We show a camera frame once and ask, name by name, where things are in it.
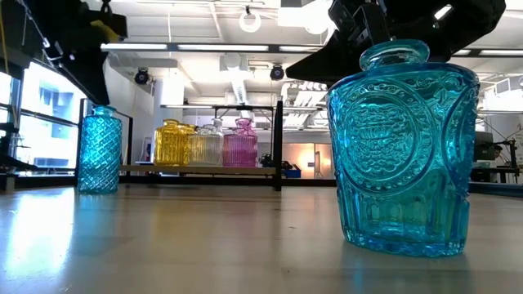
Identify blue medallion embossed glass vase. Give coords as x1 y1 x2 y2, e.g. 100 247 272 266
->
325 39 481 258

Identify clear fine-ribbed glass vase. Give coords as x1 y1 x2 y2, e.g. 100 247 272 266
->
187 124 225 167

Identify wooden shelf board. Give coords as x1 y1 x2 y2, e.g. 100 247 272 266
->
120 164 277 176

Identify white ceiling light panel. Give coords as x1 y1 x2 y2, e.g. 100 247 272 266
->
277 6 334 36

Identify black computer monitor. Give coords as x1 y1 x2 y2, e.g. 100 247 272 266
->
473 131 495 163

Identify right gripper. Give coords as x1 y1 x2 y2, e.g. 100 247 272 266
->
285 0 409 86

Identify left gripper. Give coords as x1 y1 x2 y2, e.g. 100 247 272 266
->
40 0 128 107

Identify black tripod stand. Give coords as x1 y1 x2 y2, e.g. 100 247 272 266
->
492 138 522 185

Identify yellow ribbed glass vase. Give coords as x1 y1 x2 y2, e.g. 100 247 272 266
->
154 118 186 167

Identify pink ribbed glass vase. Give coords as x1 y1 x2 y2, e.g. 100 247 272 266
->
222 118 259 168

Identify blue diamond-textured glass vase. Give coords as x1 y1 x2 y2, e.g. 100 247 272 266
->
76 105 123 195

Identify white ceiling ring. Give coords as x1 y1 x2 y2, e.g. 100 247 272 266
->
239 8 262 33

